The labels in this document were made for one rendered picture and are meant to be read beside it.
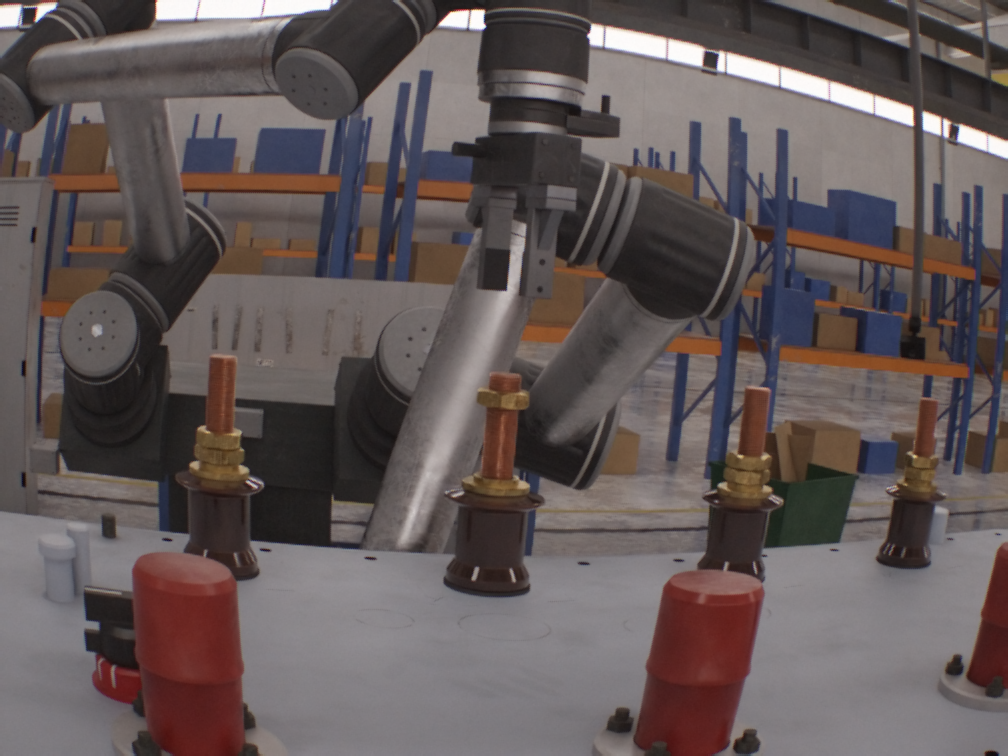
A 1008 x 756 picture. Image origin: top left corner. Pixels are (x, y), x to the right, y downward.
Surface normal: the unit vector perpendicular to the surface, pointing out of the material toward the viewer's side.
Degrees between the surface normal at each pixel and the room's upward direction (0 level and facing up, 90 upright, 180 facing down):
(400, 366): 63
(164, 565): 4
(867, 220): 90
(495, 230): 90
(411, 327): 56
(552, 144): 90
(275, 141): 90
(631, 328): 140
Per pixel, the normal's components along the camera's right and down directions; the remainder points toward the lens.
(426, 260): 0.25, 0.13
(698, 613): -0.44, 0.04
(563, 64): 0.49, 0.14
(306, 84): -0.48, 0.76
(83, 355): 0.18, -0.30
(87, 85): -0.54, 0.56
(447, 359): -0.36, -0.25
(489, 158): -0.89, -0.03
